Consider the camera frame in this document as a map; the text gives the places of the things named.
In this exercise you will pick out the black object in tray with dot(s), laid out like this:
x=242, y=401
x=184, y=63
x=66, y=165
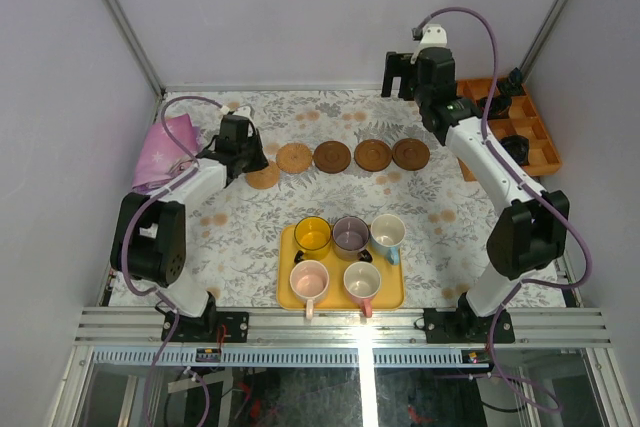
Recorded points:
x=499, y=106
x=517, y=147
x=512, y=84

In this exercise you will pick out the blue mug cream inside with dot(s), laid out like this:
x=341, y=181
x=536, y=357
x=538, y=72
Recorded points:
x=387, y=235

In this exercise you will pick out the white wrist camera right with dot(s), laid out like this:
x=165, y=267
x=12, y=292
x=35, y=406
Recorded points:
x=430, y=35

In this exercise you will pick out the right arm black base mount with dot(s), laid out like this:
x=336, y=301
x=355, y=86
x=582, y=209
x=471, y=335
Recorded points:
x=462, y=326

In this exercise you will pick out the aluminium front rail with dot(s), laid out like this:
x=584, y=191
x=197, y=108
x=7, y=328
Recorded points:
x=533, y=328

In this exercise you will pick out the cream mug pink handle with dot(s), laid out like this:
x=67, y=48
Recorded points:
x=362, y=282

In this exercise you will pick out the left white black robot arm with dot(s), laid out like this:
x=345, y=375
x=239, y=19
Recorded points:
x=150, y=243

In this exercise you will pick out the orange compartment tray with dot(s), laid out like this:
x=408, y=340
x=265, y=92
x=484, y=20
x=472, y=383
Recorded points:
x=524, y=120

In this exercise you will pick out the dark brown wooden coaster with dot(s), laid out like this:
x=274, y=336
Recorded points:
x=373, y=155
x=332, y=157
x=410, y=154

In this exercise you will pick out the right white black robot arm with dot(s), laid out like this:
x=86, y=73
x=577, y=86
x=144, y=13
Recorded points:
x=531, y=230

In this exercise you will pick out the black clip on tray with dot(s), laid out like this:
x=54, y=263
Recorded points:
x=365, y=256
x=299, y=257

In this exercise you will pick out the yellow glass cup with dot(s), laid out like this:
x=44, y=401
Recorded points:
x=313, y=236

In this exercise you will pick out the yellow plastic tray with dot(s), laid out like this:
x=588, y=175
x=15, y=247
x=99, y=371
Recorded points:
x=391, y=294

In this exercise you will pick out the light woven coaster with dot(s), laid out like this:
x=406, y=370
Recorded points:
x=265, y=178
x=294, y=158

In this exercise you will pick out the black clip on tray right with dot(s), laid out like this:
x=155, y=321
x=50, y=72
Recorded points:
x=365, y=256

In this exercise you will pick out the black object in tray back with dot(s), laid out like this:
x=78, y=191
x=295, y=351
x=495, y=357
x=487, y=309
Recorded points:
x=512, y=84

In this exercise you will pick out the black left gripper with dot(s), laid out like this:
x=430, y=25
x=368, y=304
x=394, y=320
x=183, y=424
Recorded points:
x=252, y=158

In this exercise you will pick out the purple mug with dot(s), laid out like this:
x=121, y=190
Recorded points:
x=350, y=235

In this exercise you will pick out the black object in tray middle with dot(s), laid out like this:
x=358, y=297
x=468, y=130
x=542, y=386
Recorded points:
x=499, y=106

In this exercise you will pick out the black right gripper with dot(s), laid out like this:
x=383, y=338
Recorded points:
x=396, y=65

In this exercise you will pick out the black clip on tray left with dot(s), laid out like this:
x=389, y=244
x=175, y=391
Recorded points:
x=299, y=257

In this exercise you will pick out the pink mug left front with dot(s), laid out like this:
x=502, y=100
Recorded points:
x=309, y=281

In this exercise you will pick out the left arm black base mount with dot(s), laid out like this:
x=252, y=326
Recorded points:
x=213, y=326

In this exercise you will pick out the pink star cloth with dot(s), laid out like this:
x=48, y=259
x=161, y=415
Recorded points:
x=161, y=160

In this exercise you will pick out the black object in tray front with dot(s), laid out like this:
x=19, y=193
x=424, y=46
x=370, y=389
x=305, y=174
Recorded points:
x=517, y=147

